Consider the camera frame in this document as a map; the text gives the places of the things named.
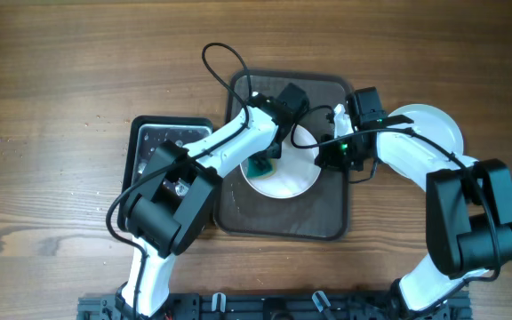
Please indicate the white plate front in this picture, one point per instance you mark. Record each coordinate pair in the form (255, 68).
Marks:
(414, 158)

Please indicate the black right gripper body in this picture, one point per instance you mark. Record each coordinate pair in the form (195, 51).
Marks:
(344, 155)

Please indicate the dark brown serving tray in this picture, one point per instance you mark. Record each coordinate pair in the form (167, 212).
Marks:
(320, 213)

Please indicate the black metal water tray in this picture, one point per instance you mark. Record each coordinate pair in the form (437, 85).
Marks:
(148, 133)

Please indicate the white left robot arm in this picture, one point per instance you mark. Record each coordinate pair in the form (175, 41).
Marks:
(168, 207)

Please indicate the white plate blue stain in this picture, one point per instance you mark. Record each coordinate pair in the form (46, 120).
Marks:
(291, 175)

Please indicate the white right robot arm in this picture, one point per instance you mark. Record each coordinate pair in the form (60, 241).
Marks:
(468, 202)

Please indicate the green yellow sponge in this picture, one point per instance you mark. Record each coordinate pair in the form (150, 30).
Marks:
(260, 167)

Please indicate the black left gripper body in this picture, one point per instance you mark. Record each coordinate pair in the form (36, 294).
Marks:
(274, 150)

